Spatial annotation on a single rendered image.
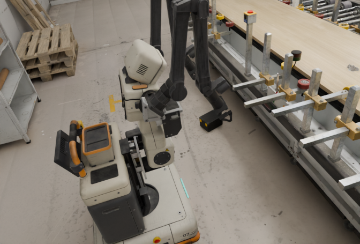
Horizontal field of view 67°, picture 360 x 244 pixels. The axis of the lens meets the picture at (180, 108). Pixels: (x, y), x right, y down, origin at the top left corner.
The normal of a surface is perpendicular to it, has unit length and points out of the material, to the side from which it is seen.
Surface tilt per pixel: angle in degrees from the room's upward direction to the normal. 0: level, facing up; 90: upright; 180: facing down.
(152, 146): 90
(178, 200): 0
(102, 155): 92
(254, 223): 0
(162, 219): 0
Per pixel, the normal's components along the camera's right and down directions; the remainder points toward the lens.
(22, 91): 0.27, 0.55
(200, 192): -0.11, -0.80
